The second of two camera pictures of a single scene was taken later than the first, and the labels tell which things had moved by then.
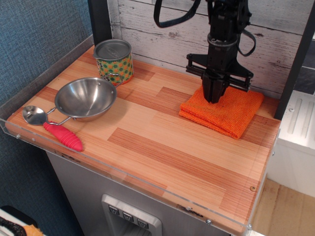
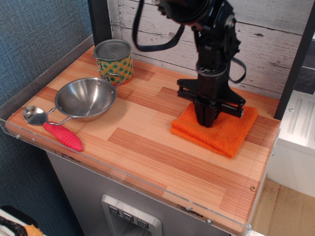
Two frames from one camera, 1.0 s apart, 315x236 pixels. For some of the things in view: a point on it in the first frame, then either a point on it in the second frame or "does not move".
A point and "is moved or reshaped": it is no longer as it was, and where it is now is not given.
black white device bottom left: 13,221 does not move
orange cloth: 228,115 is moved or reshaped
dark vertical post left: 100,20 does not move
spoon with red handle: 36,115 does not move
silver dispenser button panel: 124,220 does not move
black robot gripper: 222,57 -> 213,87
